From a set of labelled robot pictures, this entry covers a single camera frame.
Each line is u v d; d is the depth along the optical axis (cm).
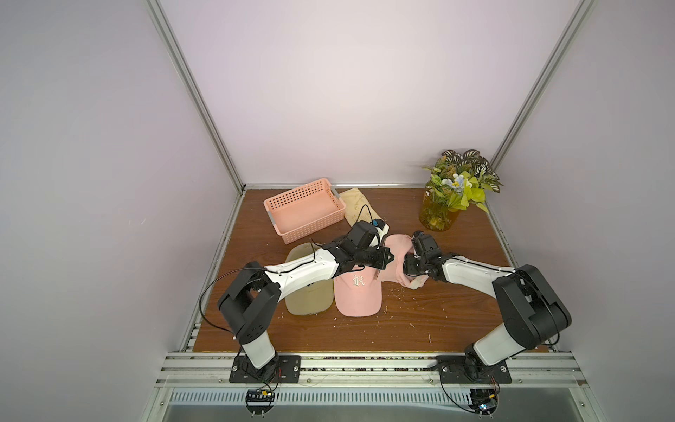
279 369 72
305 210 109
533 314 44
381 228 76
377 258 74
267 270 49
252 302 45
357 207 113
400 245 85
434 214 101
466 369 71
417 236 87
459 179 89
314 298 87
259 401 72
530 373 73
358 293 84
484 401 71
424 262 73
